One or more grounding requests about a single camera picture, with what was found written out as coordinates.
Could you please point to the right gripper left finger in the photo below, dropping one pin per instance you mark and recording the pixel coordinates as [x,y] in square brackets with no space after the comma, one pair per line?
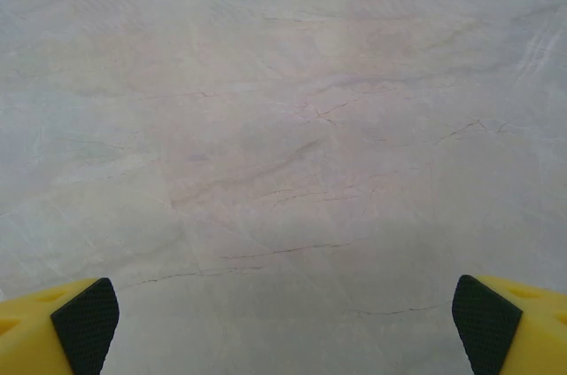
[35,339]

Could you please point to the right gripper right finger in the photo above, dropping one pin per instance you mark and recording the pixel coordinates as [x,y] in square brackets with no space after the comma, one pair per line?
[531,339]

